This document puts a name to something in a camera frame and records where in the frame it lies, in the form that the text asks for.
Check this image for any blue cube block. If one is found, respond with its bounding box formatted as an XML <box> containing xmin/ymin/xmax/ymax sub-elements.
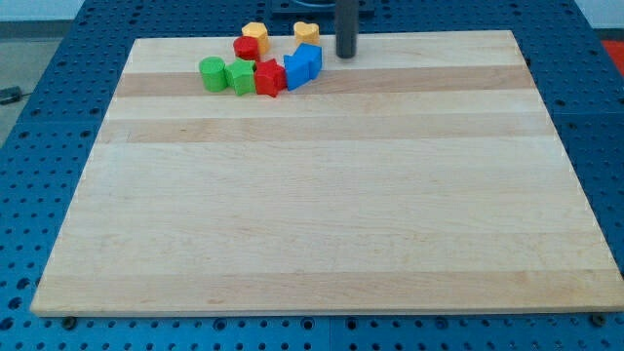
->
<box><xmin>284</xmin><ymin>56</ymin><xmax>310</xmax><ymax>91</ymax></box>

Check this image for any red star block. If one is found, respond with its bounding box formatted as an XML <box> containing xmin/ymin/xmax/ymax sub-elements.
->
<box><xmin>253</xmin><ymin>58</ymin><xmax>287</xmax><ymax>98</ymax></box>

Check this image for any wooden board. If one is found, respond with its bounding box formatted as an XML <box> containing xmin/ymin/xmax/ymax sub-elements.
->
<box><xmin>31</xmin><ymin>30</ymin><xmax>623</xmax><ymax>317</ymax></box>

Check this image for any blue crescent block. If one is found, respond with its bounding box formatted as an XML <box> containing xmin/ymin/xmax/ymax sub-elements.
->
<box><xmin>294</xmin><ymin>43</ymin><xmax>323</xmax><ymax>80</ymax></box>

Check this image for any green star block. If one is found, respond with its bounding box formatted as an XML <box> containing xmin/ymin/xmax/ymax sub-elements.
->
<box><xmin>225</xmin><ymin>58</ymin><xmax>255</xmax><ymax>96</ymax></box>

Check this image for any green cylinder block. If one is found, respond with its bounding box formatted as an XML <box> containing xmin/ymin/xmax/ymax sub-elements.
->
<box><xmin>199</xmin><ymin>57</ymin><xmax>228</xmax><ymax>93</ymax></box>

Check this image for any yellow heart block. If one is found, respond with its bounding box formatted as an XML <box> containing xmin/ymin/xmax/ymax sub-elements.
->
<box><xmin>292</xmin><ymin>21</ymin><xmax>321</xmax><ymax>46</ymax></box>

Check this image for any red cylinder block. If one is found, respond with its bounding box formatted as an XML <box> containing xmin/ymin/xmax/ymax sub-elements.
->
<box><xmin>233</xmin><ymin>36</ymin><xmax>261</xmax><ymax>61</ymax></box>

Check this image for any yellow hexagon block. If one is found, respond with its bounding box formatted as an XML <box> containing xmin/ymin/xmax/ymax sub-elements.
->
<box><xmin>242</xmin><ymin>21</ymin><xmax>270</xmax><ymax>55</ymax></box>

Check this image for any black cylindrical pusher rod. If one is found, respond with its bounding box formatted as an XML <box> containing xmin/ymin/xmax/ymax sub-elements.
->
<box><xmin>334</xmin><ymin>0</ymin><xmax>359</xmax><ymax>59</ymax></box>

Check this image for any black power adapter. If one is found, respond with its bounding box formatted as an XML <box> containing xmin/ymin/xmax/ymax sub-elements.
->
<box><xmin>0</xmin><ymin>86</ymin><xmax>22</xmax><ymax>105</ymax></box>

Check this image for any red object at edge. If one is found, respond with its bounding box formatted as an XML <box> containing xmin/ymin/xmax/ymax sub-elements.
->
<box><xmin>602</xmin><ymin>39</ymin><xmax>624</xmax><ymax>75</ymax></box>

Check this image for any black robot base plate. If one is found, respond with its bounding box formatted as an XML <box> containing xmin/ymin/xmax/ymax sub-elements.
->
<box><xmin>266</xmin><ymin>0</ymin><xmax>375</xmax><ymax>17</ymax></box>

